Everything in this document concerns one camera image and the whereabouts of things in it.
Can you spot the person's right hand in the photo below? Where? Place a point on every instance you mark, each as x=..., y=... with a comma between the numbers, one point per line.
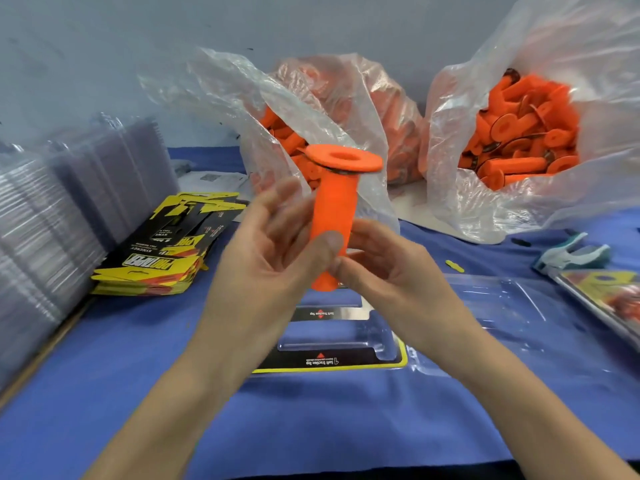
x=405, y=290

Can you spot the white printed paper sheet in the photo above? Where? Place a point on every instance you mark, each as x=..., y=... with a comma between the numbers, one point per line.
x=215, y=183

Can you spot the person's left hand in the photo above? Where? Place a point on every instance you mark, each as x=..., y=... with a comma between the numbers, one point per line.
x=260, y=285

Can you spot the large clear plastic bag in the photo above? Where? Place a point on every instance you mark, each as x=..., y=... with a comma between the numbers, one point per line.
x=590, y=35

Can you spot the sealed yellow card package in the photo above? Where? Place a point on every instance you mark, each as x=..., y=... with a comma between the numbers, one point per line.
x=605, y=300

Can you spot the small yellow scrap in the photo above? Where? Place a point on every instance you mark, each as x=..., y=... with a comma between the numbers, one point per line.
x=455, y=265

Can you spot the teal hand stapler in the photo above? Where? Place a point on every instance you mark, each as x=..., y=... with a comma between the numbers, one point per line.
x=570, y=255

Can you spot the stack of yellow black cards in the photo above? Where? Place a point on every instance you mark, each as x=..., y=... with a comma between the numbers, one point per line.
x=165, y=255

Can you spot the yellow black backing card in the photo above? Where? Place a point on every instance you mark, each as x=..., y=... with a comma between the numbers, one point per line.
x=320, y=361

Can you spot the stack of clear blister shells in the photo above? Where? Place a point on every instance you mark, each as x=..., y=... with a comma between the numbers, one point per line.
x=60, y=225

